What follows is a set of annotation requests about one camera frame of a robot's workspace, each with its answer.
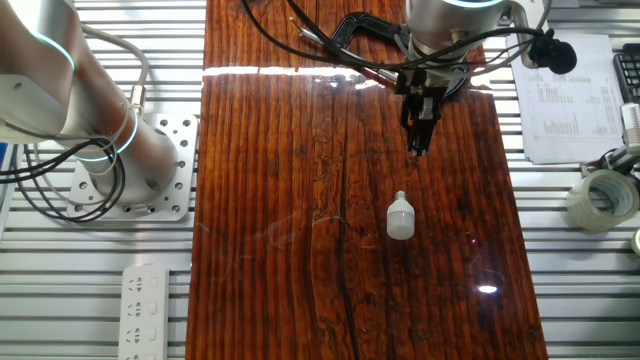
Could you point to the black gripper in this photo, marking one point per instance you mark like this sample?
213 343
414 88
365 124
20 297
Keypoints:
425 80

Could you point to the white LED light bulb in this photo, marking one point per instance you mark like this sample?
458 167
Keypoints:
401 222

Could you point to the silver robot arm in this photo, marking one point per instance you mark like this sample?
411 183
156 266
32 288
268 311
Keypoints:
55 100

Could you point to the black C-clamp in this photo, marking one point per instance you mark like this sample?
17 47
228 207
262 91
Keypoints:
360 22

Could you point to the printed paper sheets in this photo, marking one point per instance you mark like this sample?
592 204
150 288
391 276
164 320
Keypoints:
565 100

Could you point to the brown wooden board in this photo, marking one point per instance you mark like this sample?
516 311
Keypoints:
280 200

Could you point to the black keyboard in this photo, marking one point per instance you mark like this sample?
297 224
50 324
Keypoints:
629 70

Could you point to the white power strip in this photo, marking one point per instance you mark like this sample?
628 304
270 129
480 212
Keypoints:
145 320

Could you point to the blue landscape poster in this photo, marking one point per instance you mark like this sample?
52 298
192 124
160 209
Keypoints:
2 155

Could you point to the silver metal bracket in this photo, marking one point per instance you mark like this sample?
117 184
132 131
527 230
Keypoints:
617 160

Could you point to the silver ribbed depth camera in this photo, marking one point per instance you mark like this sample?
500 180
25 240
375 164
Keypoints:
631 125

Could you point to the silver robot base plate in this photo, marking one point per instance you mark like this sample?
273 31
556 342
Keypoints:
185 150

